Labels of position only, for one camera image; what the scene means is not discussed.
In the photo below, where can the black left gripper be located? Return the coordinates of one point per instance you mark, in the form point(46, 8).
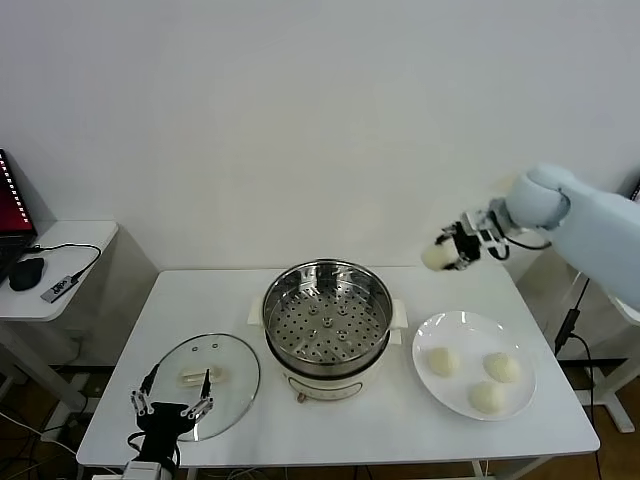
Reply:
point(162, 420)

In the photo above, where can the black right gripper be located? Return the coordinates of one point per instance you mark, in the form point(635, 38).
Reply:
point(470, 245)

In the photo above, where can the white steamed baozi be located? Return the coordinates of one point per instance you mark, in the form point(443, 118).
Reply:
point(435, 257)
point(502, 367)
point(486, 397)
point(443, 361)

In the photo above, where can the black computer mouse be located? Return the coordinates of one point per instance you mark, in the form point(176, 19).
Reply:
point(27, 275)

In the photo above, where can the perforated steel steamer basket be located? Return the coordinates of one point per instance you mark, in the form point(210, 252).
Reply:
point(280, 320)

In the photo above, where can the white round plate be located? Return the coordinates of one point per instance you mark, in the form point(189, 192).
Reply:
point(475, 330)

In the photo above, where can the cream electric cooker pot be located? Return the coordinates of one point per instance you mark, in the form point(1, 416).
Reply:
point(320, 387)

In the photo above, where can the grey usb hub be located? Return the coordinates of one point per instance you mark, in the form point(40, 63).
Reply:
point(60, 290)

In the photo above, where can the grey laptop with dark screen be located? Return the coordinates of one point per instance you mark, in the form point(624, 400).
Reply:
point(636, 192)

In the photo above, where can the white side table with label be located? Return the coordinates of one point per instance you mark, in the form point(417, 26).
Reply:
point(622, 415)

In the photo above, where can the laptop with red screen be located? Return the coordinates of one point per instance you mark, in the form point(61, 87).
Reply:
point(15, 210)

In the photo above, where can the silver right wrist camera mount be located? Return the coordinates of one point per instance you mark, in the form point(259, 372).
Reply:
point(494, 241)

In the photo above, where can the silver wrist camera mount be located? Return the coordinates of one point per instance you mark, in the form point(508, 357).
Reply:
point(150, 471)
point(494, 241)

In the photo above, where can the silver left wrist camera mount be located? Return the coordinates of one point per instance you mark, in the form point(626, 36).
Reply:
point(150, 471)

